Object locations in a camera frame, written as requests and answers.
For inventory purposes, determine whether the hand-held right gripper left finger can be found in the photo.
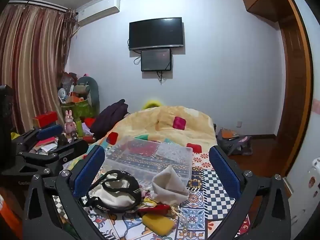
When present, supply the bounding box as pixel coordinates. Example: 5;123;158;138
22;145;110;240

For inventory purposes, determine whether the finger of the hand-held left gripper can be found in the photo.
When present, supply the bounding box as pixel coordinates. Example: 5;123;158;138
11;124;63;153
1;139;89;182

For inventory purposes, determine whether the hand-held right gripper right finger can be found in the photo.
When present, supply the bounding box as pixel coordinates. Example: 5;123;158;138
208;145;291;240

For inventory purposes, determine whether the black and white bra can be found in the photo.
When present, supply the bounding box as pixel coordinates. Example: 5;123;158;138
86;169;142;213

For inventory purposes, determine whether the beige cloth pouch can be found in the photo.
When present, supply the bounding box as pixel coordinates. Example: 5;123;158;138
151;164;191;203

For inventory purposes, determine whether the clear plastic storage box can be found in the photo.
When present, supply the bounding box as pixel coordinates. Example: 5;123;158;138
103;135;193;188

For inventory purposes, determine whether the yellow soft pouch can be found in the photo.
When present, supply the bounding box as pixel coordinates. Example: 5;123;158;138
141;213;176;236

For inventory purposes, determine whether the red box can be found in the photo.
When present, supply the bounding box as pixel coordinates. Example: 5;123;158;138
33;111;59;128

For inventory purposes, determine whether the pink rabbit figure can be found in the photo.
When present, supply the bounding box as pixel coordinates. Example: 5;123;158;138
64;110;77;137

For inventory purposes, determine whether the patterned patchwork blanket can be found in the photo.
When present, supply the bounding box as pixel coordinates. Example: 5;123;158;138
59;140;252;240

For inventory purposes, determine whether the grey backpack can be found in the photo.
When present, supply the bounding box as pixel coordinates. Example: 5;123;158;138
216;127;253;157

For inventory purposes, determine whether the green storage box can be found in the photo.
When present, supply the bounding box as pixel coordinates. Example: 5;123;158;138
61;99;96;121

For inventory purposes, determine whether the dark purple clothing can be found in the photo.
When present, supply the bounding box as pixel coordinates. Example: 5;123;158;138
89;99;131;141

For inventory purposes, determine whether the green plush toy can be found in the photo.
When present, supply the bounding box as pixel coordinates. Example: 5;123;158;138
76;76;100;113

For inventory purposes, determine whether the striped brown curtain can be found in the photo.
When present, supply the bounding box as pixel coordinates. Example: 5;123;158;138
0;3;77;134

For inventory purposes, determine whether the yellow fleece quilt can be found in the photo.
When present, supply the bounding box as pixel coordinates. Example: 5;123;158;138
99;105;217;155

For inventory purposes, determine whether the white heater with stickers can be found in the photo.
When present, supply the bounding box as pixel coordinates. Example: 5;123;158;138
289;157;320;240

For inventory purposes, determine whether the orange cloth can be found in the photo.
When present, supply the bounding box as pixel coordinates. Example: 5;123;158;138
0;194;23;240

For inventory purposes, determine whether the yellow-green round object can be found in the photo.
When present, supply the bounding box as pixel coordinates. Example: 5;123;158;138
141;99;163;111

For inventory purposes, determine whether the wooden wardrobe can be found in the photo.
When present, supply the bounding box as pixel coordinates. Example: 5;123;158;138
239;0;315;179

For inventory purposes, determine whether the white air conditioner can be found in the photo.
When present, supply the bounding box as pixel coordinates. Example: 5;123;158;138
76;0;121;27

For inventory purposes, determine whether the gold keychain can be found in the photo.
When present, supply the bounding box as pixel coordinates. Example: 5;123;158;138
171;204;189;231

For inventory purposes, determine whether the small black wall monitor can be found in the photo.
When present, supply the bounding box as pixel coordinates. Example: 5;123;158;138
140;48;172;72

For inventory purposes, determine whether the black wall television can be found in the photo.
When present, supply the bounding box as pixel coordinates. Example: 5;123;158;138
128;17;185;51

